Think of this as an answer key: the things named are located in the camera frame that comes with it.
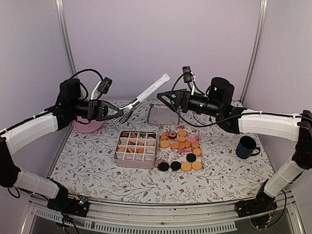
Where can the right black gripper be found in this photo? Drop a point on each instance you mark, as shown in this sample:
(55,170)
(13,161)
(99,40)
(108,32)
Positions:
(182,98)

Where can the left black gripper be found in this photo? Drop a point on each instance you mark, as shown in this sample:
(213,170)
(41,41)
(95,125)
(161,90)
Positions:
(97,110)

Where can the metal serving tongs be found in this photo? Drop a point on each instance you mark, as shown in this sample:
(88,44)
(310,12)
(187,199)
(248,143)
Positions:
(129,109)

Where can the pink divided cookie tin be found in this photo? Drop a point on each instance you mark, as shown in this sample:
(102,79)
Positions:
(135,160)

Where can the orange swirl biscuit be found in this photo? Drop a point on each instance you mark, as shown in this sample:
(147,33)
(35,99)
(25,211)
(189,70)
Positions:
(140,150)

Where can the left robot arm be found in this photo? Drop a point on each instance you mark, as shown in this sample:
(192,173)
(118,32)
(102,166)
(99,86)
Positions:
(68,107)

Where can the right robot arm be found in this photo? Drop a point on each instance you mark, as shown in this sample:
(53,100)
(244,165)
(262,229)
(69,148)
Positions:
(236,120)

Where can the pink plate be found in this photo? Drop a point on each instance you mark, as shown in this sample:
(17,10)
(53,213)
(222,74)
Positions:
(82,125)

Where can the silver metal tray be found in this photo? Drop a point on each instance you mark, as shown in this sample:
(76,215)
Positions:
(162,115)

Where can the chocolate sprinkle donut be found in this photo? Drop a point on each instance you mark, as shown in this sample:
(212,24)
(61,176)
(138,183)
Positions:
(172,135)

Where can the pink sandwich cookie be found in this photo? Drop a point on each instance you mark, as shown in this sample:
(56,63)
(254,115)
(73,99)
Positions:
(192,139)

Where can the floral cookie tray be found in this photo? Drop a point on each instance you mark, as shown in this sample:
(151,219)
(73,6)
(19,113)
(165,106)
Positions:
(179,149)

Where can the floral tablecloth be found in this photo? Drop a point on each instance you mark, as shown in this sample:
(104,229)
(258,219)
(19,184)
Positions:
(86,166)

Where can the black sandwich cookie right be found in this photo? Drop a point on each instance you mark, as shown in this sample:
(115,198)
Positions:
(175,166)

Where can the black sandwich cookie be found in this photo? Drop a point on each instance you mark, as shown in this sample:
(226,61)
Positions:
(163,166)
(175,166)

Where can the yellow round biscuit left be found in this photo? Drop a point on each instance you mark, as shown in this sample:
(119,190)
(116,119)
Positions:
(186,167)

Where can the yellow round biscuit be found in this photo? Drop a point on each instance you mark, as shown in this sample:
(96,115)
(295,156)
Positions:
(196,165)
(186,167)

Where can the black sandwich cookie left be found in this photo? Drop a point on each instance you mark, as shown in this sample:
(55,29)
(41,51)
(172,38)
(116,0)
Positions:
(163,166)

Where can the yellow round biscuit right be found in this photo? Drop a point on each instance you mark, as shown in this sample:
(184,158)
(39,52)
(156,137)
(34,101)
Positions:
(196,165)

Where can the dark blue mug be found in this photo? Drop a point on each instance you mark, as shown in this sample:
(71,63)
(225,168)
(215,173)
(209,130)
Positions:
(247,147)

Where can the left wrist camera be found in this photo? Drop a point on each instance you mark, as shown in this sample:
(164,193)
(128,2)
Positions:
(101,88)

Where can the left aluminium frame post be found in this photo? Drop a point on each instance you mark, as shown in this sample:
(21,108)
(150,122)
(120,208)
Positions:
(65,35)

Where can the aluminium frame post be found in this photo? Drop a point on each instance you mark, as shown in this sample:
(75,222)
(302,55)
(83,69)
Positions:
(65,35)
(256,45)

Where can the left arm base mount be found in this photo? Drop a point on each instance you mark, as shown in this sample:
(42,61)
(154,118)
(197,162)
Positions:
(69,206)

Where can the right aluminium frame post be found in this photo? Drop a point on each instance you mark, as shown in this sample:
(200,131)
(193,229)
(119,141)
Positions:
(256,45)

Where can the front aluminium rail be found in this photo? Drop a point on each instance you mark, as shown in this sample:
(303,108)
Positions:
(117,217)

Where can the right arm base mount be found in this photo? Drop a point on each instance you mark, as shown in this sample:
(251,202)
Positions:
(260,204)

